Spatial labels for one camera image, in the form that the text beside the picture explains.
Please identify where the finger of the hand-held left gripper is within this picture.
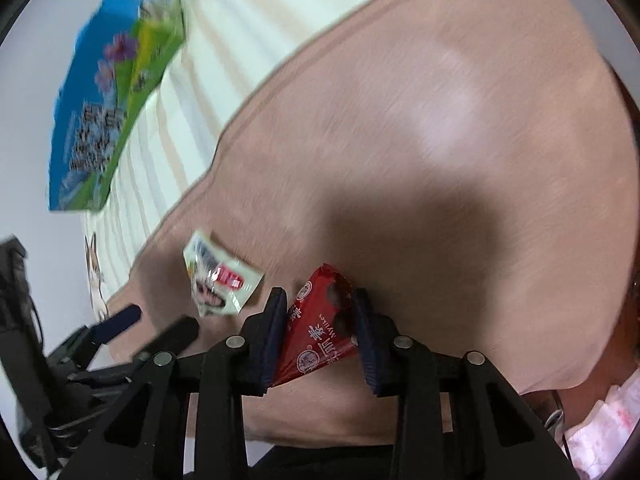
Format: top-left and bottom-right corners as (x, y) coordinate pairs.
(132, 316), (201, 361)
(75, 304), (143, 358)

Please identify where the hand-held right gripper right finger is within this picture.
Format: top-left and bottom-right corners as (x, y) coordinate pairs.
(350, 287), (581, 480)

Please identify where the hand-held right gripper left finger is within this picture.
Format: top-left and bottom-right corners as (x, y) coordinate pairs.
(60, 287), (288, 480)

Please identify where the cream striped blanket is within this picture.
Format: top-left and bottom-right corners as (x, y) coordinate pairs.
(82, 0), (446, 321)

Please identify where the small white-green snack packet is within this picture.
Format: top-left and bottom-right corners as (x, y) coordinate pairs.
(182, 230), (266, 318)

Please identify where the large blue-green snack bag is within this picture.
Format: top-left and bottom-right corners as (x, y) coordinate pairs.
(47, 0), (186, 213)

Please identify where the pink patterned cloth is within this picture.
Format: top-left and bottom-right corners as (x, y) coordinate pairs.
(562, 365), (640, 480)

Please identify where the red snack packet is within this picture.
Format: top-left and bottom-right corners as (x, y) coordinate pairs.
(272, 263), (361, 388)

